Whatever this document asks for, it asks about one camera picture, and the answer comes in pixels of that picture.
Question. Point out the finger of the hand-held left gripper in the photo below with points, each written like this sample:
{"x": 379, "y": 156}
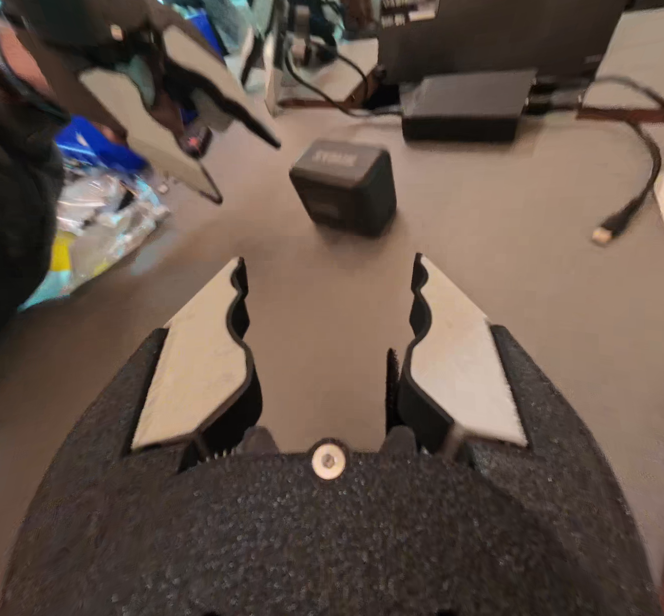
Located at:
{"x": 202, "y": 63}
{"x": 150, "y": 144}

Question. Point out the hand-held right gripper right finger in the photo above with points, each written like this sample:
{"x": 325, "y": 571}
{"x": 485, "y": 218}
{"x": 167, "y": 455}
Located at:
{"x": 456, "y": 367}

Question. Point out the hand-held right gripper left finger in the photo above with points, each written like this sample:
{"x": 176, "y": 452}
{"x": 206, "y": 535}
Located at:
{"x": 202, "y": 362}

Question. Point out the small black case white print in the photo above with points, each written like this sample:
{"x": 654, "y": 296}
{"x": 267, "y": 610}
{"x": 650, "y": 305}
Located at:
{"x": 342, "y": 185}

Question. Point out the grey desk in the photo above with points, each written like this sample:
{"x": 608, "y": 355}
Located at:
{"x": 518, "y": 289}

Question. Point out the blue crate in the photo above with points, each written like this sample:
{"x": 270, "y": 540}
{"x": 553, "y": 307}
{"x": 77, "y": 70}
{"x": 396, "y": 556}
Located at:
{"x": 207, "y": 29}

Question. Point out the blue bin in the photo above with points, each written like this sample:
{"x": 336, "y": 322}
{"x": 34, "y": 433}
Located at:
{"x": 93, "y": 146}

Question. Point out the pile of clear plastic bags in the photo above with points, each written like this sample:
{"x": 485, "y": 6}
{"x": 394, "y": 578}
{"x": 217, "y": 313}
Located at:
{"x": 103, "y": 221}

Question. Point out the black stand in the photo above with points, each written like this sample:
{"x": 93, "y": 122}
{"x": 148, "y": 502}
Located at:
{"x": 311, "y": 4}

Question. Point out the yellow packet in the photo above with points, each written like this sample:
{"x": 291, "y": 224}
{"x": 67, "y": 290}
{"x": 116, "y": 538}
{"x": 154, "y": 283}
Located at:
{"x": 62, "y": 255}

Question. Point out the black power adapter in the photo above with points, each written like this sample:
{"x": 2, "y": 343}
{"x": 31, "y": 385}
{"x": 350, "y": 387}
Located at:
{"x": 467, "y": 102}

